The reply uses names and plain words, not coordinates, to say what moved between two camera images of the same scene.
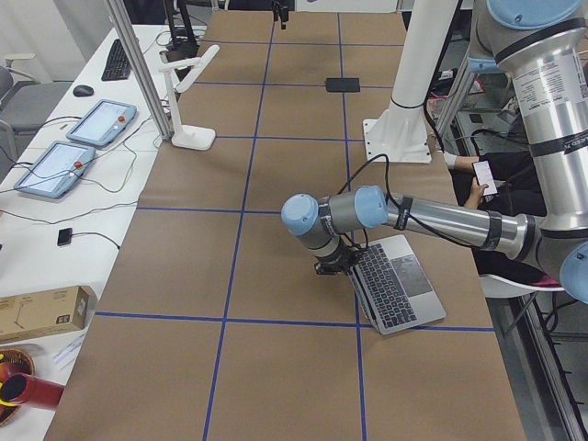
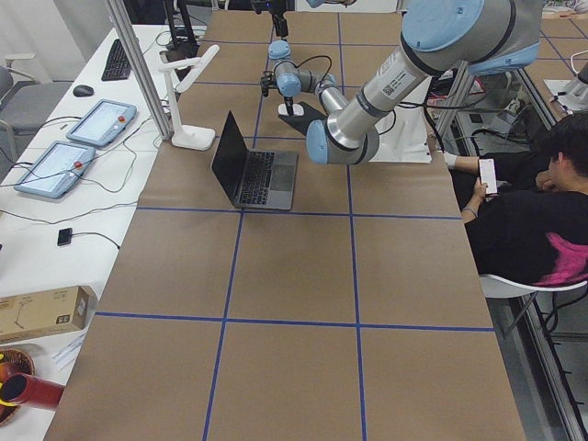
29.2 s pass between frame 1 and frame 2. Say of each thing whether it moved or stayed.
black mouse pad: moved
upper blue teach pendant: stayed
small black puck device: stayed
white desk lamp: stayed
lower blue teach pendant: stayed
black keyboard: stayed
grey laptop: moved
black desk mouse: stayed
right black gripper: moved
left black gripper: moved
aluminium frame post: stayed
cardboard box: stayed
